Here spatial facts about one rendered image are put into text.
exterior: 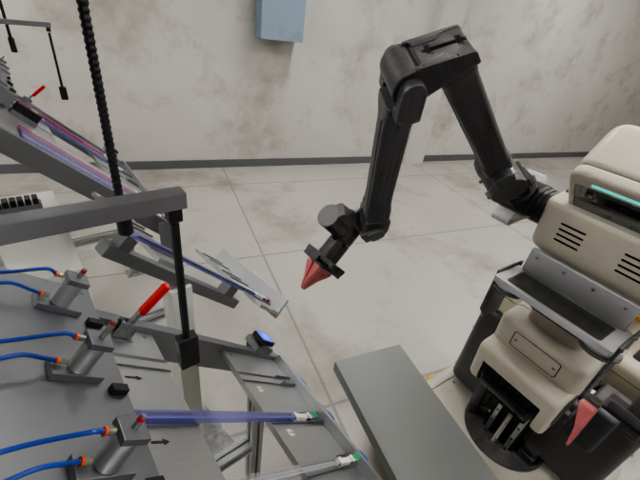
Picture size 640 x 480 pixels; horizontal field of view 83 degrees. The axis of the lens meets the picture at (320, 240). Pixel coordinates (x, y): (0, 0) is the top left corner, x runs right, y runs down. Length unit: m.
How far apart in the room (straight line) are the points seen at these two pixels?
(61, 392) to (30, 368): 0.04
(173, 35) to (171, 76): 0.32
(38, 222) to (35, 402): 0.17
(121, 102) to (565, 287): 3.51
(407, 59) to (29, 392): 0.59
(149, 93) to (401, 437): 3.36
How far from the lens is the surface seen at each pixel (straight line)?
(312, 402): 0.92
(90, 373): 0.45
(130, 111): 3.79
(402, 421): 1.10
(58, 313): 0.53
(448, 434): 1.13
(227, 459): 1.31
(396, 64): 0.60
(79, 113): 3.83
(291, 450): 0.73
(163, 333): 0.73
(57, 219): 0.31
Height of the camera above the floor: 1.49
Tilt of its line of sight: 32 degrees down
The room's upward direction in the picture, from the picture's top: 8 degrees clockwise
